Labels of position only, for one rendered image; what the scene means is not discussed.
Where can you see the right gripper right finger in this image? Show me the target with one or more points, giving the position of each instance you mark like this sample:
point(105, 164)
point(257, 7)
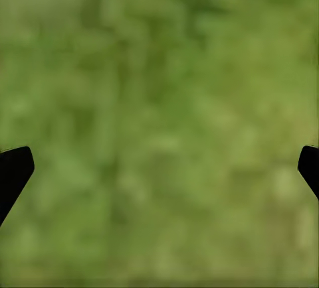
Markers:
point(308, 167)

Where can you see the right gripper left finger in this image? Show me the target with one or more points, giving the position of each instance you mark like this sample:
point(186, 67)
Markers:
point(16, 167)

